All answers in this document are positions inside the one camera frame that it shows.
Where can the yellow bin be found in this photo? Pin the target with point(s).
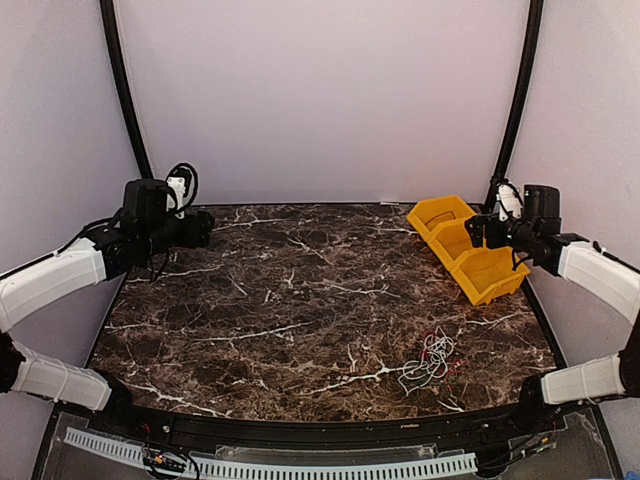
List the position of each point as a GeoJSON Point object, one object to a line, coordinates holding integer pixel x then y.
{"type": "Point", "coordinates": [451, 243]}
{"type": "Point", "coordinates": [484, 274]}
{"type": "Point", "coordinates": [427, 215]}

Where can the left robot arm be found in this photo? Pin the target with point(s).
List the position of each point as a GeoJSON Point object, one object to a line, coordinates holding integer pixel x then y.
{"type": "Point", "coordinates": [152, 220]}

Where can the left black frame post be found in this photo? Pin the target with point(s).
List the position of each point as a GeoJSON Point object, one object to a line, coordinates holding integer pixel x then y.
{"type": "Point", "coordinates": [123, 90]}

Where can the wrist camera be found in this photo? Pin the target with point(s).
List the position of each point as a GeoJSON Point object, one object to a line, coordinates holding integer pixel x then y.
{"type": "Point", "coordinates": [183, 180]}
{"type": "Point", "coordinates": [509, 202]}

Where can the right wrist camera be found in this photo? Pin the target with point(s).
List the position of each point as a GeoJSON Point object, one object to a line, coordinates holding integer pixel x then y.
{"type": "Point", "coordinates": [509, 202]}

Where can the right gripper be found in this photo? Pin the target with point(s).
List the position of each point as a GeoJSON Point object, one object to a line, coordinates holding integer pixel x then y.
{"type": "Point", "coordinates": [493, 240]}

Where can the black front rail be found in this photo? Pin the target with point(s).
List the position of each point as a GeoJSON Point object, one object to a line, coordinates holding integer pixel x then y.
{"type": "Point", "coordinates": [472, 431]}

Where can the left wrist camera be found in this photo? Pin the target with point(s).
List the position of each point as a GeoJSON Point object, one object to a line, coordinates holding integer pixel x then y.
{"type": "Point", "coordinates": [183, 180]}

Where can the white slotted cable duct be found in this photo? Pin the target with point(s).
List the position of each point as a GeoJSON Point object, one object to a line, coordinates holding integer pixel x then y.
{"type": "Point", "coordinates": [202, 467]}

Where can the yellow bin middle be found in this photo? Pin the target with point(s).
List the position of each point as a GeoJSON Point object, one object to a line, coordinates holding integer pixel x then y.
{"type": "Point", "coordinates": [451, 243]}

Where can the black frame post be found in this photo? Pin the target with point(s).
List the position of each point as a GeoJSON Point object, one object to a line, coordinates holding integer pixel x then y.
{"type": "Point", "coordinates": [123, 90]}
{"type": "Point", "coordinates": [525, 70]}

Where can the yellow bin right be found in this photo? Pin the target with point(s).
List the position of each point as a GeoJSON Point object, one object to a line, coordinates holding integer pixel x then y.
{"type": "Point", "coordinates": [484, 274]}

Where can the right black frame post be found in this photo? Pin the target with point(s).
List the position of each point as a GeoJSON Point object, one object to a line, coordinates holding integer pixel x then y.
{"type": "Point", "coordinates": [525, 70]}

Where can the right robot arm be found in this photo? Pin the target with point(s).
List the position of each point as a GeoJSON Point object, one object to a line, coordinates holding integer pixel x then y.
{"type": "Point", "coordinates": [529, 222]}

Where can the yellow bin left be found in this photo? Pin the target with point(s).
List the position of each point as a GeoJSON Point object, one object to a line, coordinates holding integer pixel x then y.
{"type": "Point", "coordinates": [427, 215]}

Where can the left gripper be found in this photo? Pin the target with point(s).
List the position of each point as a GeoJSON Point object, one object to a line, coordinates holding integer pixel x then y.
{"type": "Point", "coordinates": [198, 230]}

